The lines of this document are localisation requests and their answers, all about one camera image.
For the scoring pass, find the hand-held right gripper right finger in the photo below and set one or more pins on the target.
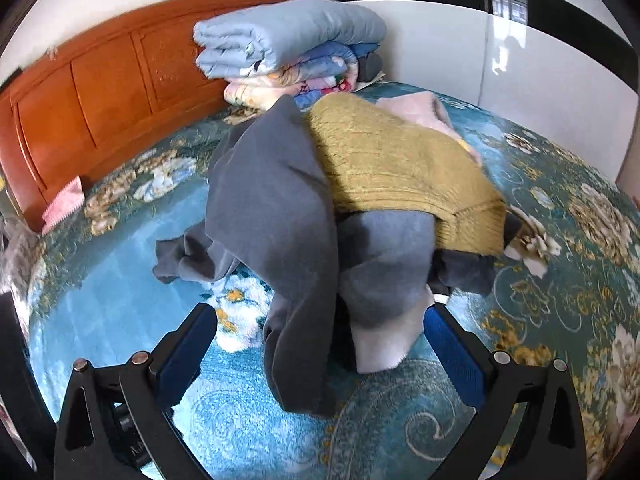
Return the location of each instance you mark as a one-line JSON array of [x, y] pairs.
[[455, 360]]

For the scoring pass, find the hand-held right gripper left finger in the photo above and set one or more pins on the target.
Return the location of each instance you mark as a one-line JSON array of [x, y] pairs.
[[185, 355]]

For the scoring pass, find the dark grey pants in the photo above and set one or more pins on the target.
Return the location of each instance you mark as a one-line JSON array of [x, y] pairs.
[[270, 200]]

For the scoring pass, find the teal floral bed blanket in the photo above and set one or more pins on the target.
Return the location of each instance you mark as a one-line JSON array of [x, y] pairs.
[[125, 280]]

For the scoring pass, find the pink cloth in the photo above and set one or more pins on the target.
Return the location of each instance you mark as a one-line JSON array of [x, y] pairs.
[[62, 205]]

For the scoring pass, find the mustard knitted sweater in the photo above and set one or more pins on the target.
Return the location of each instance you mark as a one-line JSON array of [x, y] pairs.
[[390, 160]]

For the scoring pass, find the pink fluffy garment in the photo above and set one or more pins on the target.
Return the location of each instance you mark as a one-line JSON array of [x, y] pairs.
[[420, 110]]

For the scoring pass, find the folded cream floral quilt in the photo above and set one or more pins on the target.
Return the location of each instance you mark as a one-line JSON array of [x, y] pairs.
[[250, 91]]

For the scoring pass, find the orange wooden headboard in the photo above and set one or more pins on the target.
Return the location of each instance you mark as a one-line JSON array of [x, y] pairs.
[[110, 85]]

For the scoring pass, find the dark rolled pillow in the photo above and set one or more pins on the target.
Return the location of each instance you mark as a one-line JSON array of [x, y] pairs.
[[372, 67]]

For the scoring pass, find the white glossy wardrobe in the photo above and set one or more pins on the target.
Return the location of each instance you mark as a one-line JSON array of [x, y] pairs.
[[430, 45]]

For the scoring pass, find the folded blue floral quilt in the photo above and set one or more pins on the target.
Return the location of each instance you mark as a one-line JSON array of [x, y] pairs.
[[325, 62]]

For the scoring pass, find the folded light blue quilt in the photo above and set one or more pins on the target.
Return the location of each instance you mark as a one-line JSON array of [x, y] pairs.
[[290, 30]]

